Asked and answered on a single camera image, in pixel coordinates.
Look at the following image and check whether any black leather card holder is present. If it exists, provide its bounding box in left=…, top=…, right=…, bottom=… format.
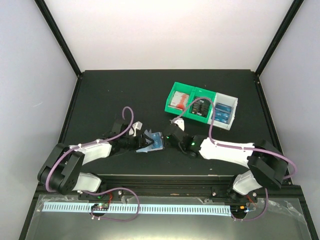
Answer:
left=136, top=130, right=165, bottom=153

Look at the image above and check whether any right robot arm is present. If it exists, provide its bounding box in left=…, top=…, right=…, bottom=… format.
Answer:
left=164, top=123, right=288, bottom=203

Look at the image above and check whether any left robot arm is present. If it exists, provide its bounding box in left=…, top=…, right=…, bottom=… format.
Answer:
left=37, top=120, right=163, bottom=200

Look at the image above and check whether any black vip card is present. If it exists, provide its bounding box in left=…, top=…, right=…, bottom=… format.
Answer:
left=190, top=99, right=211, bottom=118

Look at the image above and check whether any red white card stack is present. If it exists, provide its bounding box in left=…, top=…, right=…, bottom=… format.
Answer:
left=169, top=91, right=190, bottom=111

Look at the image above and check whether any white bin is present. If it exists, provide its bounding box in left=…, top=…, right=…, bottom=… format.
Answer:
left=207, top=92, right=238, bottom=131

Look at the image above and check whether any green bin middle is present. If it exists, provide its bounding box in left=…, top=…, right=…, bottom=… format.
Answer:
left=184, top=87, right=216, bottom=124

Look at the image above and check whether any green bin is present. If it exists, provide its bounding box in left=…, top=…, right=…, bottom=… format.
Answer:
left=164, top=82, right=196, bottom=116
left=184, top=87, right=216, bottom=124

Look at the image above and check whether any green bin left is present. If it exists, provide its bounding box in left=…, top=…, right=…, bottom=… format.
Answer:
left=164, top=82, right=196, bottom=116

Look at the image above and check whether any left circuit board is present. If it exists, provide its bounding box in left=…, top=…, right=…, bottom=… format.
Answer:
left=91, top=203, right=110, bottom=212

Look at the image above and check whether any circuit board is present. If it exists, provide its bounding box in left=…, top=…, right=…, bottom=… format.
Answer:
left=91, top=203, right=110, bottom=212
left=230, top=203, right=257, bottom=215

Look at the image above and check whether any right circuit board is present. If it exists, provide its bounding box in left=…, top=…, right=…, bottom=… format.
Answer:
left=230, top=203, right=257, bottom=215

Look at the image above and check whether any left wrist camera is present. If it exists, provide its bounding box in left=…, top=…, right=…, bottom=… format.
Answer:
left=129, top=121, right=143, bottom=137

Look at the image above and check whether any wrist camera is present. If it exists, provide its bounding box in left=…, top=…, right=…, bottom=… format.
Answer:
left=174, top=118, right=185, bottom=131
left=129, top=121, right=143, bottom=137

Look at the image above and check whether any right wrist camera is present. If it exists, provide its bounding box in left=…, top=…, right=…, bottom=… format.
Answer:
left=174, top=118, right=185, bottom=131

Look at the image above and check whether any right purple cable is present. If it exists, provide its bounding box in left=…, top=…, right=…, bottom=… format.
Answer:
left=169, top=97, right=299, bottom=223

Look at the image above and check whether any black aluminium frame rail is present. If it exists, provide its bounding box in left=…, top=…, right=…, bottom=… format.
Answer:
left=37, top=174, right=303, bottom=201

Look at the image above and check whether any white slotted cable duct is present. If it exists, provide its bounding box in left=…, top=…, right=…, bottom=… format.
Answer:
left=42, top=202, right=231, bottom=217

